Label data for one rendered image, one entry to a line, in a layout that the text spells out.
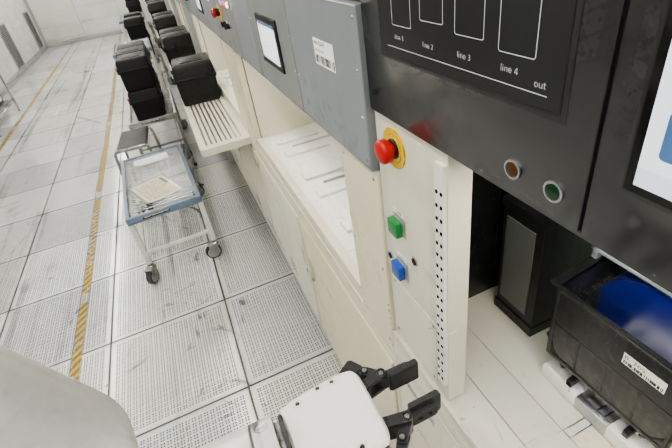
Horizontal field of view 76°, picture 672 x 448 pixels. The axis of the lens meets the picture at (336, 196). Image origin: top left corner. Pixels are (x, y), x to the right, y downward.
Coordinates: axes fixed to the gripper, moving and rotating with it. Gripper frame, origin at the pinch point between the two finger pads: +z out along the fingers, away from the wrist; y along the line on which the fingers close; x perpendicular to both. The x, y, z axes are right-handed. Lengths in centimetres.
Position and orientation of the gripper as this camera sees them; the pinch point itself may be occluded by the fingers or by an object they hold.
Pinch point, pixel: (413, 389)
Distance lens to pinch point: 55.6
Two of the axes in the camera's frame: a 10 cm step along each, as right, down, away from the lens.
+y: 3.9, 4.4, -8.1
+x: -1.4, -8.4, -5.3
